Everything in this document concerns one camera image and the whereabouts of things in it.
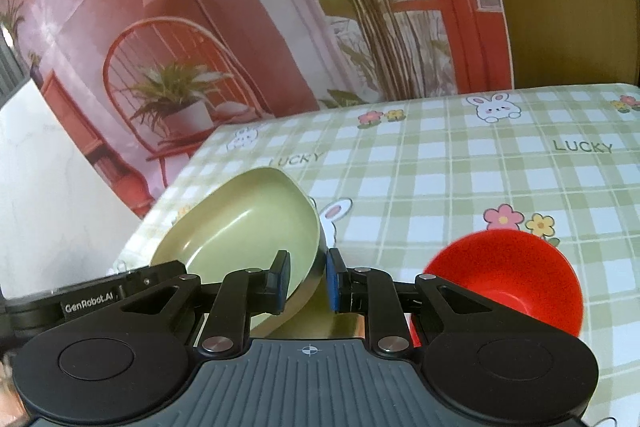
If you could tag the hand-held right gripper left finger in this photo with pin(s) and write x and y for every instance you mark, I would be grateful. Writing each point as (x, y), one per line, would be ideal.
(283, 283)

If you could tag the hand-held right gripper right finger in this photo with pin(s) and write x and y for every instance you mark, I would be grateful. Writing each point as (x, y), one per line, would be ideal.
(333, 283)

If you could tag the olive green square plate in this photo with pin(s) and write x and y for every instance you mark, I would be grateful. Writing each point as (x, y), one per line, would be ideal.
(300, 304)

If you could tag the pale green square plate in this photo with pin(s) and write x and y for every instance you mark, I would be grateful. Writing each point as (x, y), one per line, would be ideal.
(240, 227)

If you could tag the red plastic bowl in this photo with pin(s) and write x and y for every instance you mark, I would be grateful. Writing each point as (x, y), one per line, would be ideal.
(505, 267)

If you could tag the white marble panel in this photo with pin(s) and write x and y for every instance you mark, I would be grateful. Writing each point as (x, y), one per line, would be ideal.
(50, 207)

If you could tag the green checkered tablecloth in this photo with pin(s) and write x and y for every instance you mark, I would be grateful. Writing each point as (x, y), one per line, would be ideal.
(450, 187)

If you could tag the printed wall backdrop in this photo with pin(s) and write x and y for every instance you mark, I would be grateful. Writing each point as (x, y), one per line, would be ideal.
(250, 7)

